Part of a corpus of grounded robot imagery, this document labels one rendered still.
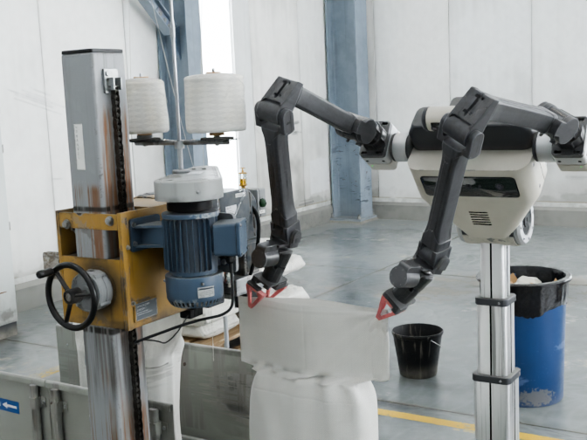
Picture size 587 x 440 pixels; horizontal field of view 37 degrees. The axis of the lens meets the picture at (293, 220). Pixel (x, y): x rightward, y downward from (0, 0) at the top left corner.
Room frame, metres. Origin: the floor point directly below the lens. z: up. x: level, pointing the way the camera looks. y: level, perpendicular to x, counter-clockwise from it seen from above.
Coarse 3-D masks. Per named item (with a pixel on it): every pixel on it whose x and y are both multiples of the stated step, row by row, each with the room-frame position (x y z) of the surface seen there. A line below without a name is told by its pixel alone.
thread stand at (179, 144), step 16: (176, 80) 2.48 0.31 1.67; (176, 96) 2.48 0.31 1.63; (176, 112) 2.48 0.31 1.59; (176, 128) 2.48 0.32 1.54; (144, 144) 2.55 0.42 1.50; (160, 144) 2.52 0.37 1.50; (176, 144) 2.47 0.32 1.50; (192, 144) 2.45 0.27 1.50; (208, 144) 2.43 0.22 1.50; (224, 144) 2.40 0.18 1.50
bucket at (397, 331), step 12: (408, 324) 5.04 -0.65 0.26; (420, 324) 5.04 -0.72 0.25; (396, 336) 4.83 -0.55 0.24; (408, 336) 4.77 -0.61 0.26; (420, 336) 4.76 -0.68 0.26; (432, 336) 4.77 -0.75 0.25; (396, 348) 4.88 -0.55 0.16; (408, 348) 4.79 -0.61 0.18; (420, 348) 4.77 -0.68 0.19; (432, 348) 4.79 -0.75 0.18; (408, 360) 4.80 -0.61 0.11; (420, 360) 4.78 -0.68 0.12; (432, 360) 4.80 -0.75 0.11; (408, 372) 4.81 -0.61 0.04; (420, 372) 4.79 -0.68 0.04; (432, 372) 4.82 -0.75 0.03
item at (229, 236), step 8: (216, 224) 2.23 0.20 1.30; (224, 224) 2.23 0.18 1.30; (232, 224) 2.22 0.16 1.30; (240, 224) 2.22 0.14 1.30; (216, 232) 2.23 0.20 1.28; (224, 232) 2.22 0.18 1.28; (232, 232) 2.22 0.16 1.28; (240, 232) 2.23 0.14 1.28; (216, 240) 2.23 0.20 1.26; (224, 240) 2.22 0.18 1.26; (232, 240) 2.22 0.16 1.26; (240, 240) 2.22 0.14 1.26; (216, 248) 2.23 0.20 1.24; (224, 248) 2.22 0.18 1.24; (232, 248) 2.22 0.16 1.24; (240, 248) 2.22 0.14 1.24; (248, 248) 2.31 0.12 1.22; (232, 256) 2.26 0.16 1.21; (240, 256) 2.22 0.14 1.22
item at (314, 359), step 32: (256, 320) 2.55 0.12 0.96; (288, 320) 2.46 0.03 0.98; (320, 320) 2.42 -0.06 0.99; (352, 320) 2.39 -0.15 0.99; (384, 320) 2.35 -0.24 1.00; (256, 352) 2.56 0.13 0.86; (288, 352) 2.46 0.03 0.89; (320, 352) 2.42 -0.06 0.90; (352, 352) 2.39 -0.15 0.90; (384, 352) 2.35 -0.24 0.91; (256, 384) 2.51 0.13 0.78; (288, 384) 2.45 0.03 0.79; (320, 384) 2.38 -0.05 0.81; (352, 384) 2.37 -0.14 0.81; (256, 416) 2.52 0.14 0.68; (288, 416) 2.43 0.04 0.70; (320, 416) 2.38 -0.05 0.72; (352, 416) 2.34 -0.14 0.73
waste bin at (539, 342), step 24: (480, 288) 4.47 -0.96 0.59; (528, 288) 4.22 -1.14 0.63; (552, 288) 4.26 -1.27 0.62; (528, 312) 4.25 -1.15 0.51; (552, 312) 4.28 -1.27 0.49; (528, 336) 4.26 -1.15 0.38; (552, 336) 4.28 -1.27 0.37; (528, 360) 4.26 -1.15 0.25; (552, 360) 4.29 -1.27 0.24; (528, 384) 4.27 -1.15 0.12; (552, 384) 4.30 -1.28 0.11
